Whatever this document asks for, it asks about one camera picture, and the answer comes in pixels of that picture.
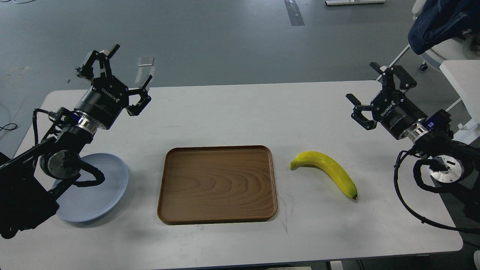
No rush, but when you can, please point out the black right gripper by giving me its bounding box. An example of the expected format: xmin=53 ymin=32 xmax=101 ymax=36
xmin=346 ymin=62 xmax=427 ymax=140

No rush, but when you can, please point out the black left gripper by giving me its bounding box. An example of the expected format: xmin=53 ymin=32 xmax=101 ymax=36
xmin=74 ymin=44 xmax=153 ymax=130

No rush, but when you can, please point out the yellow banana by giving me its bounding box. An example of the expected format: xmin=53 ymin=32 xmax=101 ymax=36
xmin=289 ymin=151 xmax=358 ymax=200

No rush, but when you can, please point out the light blue plate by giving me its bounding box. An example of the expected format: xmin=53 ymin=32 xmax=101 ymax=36
xmin=56 ymin=153 xmax=129 ymax=222

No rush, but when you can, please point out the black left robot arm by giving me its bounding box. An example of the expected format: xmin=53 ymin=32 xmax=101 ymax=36
xmin=0 ymin=44 xmax=153 ymax=239

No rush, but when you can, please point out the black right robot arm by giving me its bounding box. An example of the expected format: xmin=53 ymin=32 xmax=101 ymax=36
xmin=346 ymin=63 xmax=479 ymax=234

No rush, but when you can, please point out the white side table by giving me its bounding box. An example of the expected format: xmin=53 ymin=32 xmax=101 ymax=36
xmin=439 ymin=60 xmax=480 ymax=145

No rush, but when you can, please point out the blue denim jacket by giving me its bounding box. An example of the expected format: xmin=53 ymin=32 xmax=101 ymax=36
xmin=408 ymin=0 xmax=480 ymax=55

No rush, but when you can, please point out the white office chair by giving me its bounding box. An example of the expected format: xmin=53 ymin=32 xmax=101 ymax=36
xmin=376 ymin=0 xmax=480 ymax=82

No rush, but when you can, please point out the brown wooden tray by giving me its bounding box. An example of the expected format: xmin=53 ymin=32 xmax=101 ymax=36
xmin=157 ymin=145 xmax=278 ymax=225

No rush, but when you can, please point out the white floor base plate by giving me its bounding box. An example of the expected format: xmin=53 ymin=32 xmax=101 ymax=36
xmin=324 ymin=0 xmax=386 ymax=6

